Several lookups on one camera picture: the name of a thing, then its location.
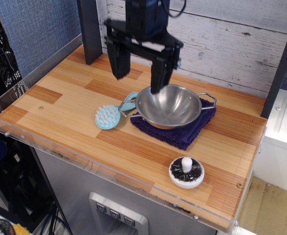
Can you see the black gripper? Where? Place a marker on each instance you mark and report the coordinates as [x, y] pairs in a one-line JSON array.
[[144, 33]]

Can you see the black and white round brush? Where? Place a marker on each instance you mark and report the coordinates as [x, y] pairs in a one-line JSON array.
[[186, 172]]

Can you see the teal scrub brush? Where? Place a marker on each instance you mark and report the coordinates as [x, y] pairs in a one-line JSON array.
[[108, 116]]

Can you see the purple folded cloth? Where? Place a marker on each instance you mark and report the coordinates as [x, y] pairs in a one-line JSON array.
[[181, 137]]

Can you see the black plastic crate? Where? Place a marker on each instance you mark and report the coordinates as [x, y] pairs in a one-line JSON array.
[[9, 71]]

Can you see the silver button panel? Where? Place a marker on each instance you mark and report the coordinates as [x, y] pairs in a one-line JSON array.
[[112, 218]]

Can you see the white aluminium block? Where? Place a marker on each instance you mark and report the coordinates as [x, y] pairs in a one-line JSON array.
[[270, 164]]

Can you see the steel bowl with handles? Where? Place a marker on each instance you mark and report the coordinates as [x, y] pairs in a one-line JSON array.
[[173, 107]]

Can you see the dark left post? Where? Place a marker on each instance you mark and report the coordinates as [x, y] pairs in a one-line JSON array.
[[89, 24]]

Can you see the dark post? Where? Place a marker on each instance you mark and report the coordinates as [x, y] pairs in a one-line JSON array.
[[275, 86], [89, 24]]

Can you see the dark right post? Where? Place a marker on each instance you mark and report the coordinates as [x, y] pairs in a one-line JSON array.
[[275, 86]]

